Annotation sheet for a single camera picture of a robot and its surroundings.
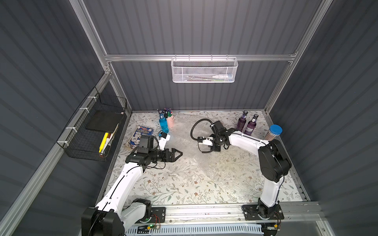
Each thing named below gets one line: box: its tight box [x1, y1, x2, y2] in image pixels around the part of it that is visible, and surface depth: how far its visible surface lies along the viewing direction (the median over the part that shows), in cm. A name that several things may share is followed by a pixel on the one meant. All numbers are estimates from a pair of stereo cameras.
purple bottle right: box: [244, 113, 259, 137], surface depth 99 cm
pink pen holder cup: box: [166, 115, 175, 130], surface depth 109 cm
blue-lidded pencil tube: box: [264, 124, 283, 142], surface depth 86 cm
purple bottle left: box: [235, 110, 249, 132], surface depth 100 cm
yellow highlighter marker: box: [98, 132, 109, 153], surface depth 72 cm
